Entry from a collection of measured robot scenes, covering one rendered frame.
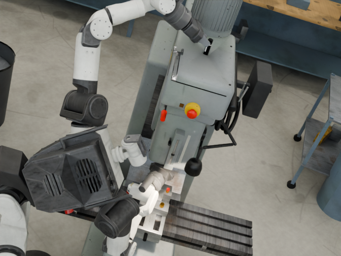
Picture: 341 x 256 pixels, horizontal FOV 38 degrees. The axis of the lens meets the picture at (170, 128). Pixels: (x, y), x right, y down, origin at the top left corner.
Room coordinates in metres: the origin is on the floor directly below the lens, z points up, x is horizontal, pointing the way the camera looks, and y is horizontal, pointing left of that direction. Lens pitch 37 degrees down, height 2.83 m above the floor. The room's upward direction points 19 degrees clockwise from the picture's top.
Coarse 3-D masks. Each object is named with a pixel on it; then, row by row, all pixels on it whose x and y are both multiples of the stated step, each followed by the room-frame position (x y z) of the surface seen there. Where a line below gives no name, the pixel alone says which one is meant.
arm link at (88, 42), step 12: (84, 24) 1.59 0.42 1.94; (96, 24) 1.51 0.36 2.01; (108, 24) 1.53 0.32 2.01; (84, 36) 1.48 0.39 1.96; (96, 36) 1.49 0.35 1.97; (108, 36) 1.51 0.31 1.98; (84, 48) 1.47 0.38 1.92; (96, 48) 1.50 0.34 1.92; (84, 60) 1.45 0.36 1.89; (96, 60) 1.48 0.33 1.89; (84, 72) 1.43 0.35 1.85; (96, 72) 1.46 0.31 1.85
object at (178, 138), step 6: (180, 132) 1.68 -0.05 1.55; (174, 138) 1.67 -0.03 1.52; (180, 138) 1.67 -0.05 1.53; (174, 144) 1.67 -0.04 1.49; (180, 144) 1.67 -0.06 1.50; (168, 150) 1.70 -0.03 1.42; (174, 150) 1.67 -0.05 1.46; (168, 156) 1.67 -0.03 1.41; (174, 156) 1.67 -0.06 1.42; (168, 162) 1.67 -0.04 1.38; (174, 162) 1.67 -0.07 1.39; (168, 168) 1.67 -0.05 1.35
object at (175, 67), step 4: (176, 48) 1.74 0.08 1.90; (176, 52) 1.71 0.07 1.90; (180, 52) 1.72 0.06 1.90; (176, 56) 1.68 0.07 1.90; (176, 60) 1.65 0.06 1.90; (176, 64) 1.62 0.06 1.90; (176, 68) 1.59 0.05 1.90; (172, 72) 1.56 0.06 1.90; (176, 72) 1.56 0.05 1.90; (172, 76) 1.53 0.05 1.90; (176, 76) 1.54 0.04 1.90; (172, 80) 1.51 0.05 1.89; (176, 80) 1.51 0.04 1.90
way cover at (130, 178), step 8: (136, 168) 2.06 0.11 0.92; (144, 168) 2.07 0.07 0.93; (176, 168) 2.11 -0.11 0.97; (128, 176) 2.02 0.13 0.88; (136, 176) 2.03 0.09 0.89; (144, 176) 2.04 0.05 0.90; (176, 176) 2.09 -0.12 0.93; (184, 176) 2.10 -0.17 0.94; (128, 184) 1.97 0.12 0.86; (168, 184) 2.05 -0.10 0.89; (176, 184) 2.06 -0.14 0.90; (176, 192) 2.03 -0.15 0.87; (176, 200) 1.98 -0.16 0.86
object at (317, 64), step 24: (72, 0) 5.10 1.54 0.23; (96, 0) 5.31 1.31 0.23; (120, 0) 5.52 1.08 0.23; (264, 0) 5.33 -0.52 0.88; (288, 0) 5.44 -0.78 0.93; (312, 0) 5.85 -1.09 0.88; (240, 24) 5.71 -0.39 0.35; (336, 24) 5.35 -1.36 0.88; (240, 48) 5.35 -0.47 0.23; (264, 48) 5.56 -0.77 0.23; (288, 48) 5.79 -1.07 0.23; (312, 72) 5.38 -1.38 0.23; (336, 72) 5.59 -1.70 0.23
